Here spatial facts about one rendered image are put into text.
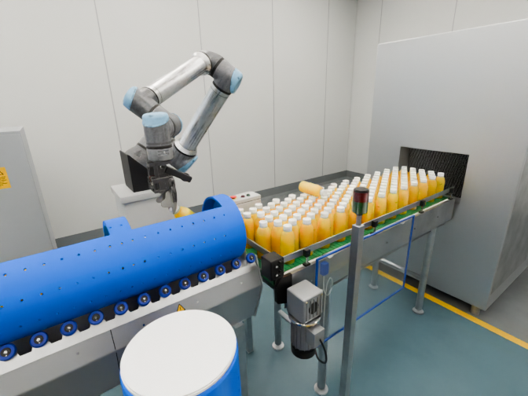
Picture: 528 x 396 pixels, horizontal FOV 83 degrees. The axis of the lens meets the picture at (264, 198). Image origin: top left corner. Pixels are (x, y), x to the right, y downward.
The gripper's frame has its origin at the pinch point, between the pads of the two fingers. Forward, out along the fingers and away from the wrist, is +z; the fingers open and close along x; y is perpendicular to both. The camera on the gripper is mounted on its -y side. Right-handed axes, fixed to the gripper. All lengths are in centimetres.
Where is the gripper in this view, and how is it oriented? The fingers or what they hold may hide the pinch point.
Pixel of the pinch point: (173, 208)
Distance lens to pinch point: 124.5
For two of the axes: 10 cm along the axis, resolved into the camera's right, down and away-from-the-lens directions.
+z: 0.3, 9.5, 3.3
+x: 5.9, 2.5, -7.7
